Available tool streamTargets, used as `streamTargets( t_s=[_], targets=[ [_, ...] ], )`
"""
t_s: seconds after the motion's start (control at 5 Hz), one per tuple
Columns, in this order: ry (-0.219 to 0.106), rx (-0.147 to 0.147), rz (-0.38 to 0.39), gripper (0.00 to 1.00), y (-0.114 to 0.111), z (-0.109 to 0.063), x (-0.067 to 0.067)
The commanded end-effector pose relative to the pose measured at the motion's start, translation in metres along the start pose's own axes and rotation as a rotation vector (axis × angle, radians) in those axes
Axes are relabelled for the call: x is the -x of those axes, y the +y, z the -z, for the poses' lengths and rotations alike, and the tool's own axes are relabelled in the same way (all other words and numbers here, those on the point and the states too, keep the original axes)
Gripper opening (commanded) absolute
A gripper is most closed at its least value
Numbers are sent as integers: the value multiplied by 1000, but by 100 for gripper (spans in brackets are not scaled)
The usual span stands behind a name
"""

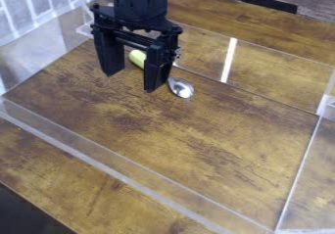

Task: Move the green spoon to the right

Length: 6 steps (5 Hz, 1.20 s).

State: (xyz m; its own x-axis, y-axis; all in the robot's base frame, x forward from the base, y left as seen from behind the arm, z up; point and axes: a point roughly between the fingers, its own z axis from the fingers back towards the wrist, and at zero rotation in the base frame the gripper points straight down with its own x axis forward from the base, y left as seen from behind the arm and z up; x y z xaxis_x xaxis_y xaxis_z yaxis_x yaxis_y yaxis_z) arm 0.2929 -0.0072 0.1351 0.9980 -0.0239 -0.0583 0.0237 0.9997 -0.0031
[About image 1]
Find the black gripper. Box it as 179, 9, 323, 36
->
91, 0, 182, 93

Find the clear acrylic corner bracket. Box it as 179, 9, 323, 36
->
77, 6, 95, 38

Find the clear acrylic enclosure wall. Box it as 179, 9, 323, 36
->
0, 0, 335, 234

